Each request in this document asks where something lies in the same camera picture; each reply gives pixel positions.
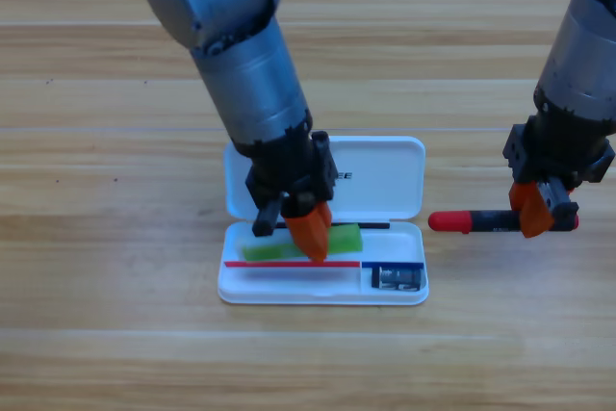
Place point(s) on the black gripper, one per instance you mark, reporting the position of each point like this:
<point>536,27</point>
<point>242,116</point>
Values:
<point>558,156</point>
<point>293,170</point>

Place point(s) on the red and black marker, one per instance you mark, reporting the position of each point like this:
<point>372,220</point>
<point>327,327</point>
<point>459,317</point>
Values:
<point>452,222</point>

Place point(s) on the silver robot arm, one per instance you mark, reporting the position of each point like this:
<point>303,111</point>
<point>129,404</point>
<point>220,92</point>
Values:
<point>582,59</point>
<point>250,69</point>

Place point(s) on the white Unitree pencil case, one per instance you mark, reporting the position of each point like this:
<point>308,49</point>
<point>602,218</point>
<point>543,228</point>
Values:
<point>385,180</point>

